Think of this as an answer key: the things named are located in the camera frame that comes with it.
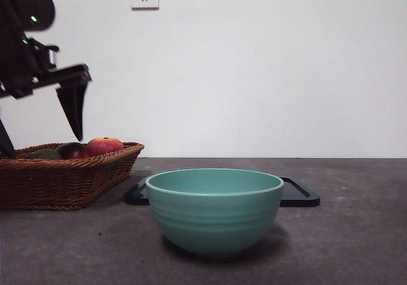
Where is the dark red plum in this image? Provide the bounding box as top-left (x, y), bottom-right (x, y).
top-left (57, 142), bottom-right (92, 160)

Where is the brown woven wicker basket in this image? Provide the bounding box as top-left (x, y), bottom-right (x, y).
top-left (0, 141), bottom-right (146, 211)

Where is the teal ceramic bowl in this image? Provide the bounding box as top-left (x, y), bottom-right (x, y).
top-left (145, 167), bottom-right (285, 259)

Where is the green avocado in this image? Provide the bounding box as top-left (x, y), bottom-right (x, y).
top-left (23, 149), bottom-right (63, 160)

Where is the red apple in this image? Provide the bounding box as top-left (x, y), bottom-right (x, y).
top-left (86, 136), bottom-right (125, 156)

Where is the black rectangular tray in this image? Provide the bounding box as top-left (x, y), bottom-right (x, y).
top-left (123, 176), bottom-right (321, 208)

